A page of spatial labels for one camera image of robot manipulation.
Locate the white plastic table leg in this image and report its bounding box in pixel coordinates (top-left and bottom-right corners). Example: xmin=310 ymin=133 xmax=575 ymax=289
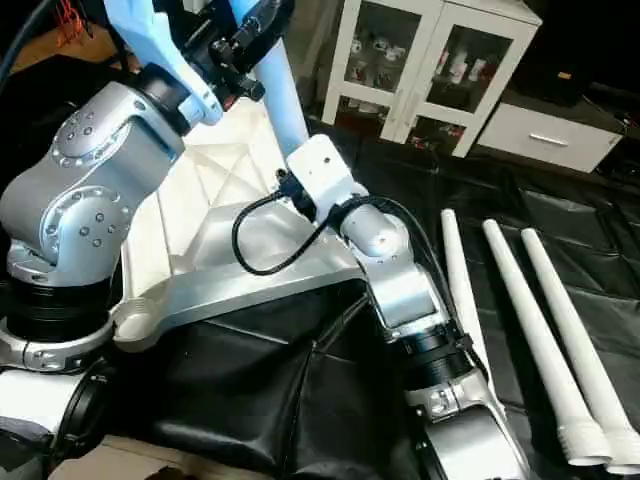
xmin=440 ymin=209 xmax=492 ymax=383
xmin=228 ymin=0 xmax=313 ymax=166
xmin=482 ymin=219 xmax=610 ymax=468
xmin=519 ymin=227 xmax=640 ymax=474

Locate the white plastic table top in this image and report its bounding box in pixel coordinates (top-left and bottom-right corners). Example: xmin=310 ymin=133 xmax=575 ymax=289
xmin=108 ymin=95 xmax=369 ymax=353

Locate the white glass-door cabinet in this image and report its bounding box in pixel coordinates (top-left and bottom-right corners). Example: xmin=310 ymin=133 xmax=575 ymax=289
xmin=322 ymin=0 xmax=547 ymax=159

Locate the flat brown cardboard sheet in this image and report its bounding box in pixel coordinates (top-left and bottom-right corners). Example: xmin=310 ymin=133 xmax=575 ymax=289
xmin=0 ymin=28 xmax=121 ymax=76

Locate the black work mat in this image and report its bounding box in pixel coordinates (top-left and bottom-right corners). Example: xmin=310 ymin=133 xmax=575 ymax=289
xmin=0 ymin=60 xmax=640 ymax=480

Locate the white drawer unit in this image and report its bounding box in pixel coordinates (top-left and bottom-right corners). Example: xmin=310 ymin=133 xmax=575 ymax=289
xmin=480 ymin=100 xmax=623 ymax=174

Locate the orange cable bundle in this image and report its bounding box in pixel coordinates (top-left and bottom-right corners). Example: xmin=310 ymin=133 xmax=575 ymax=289
xmin=52 ymin=0 xmax=89 ymax=49

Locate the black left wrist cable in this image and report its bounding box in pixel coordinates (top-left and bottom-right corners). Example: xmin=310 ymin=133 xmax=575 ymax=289
xmin=0 ymin=0 xmax=56 ymax=96

